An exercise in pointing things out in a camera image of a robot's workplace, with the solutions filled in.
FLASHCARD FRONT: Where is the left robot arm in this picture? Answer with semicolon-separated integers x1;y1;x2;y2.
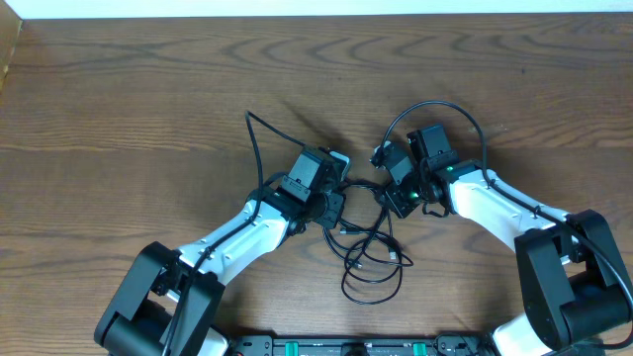
94;146;350;355

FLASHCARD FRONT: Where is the right camera cable black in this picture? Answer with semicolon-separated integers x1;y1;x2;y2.
370;100;633;347

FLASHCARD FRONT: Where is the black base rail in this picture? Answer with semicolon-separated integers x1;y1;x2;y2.
223;333;498;356

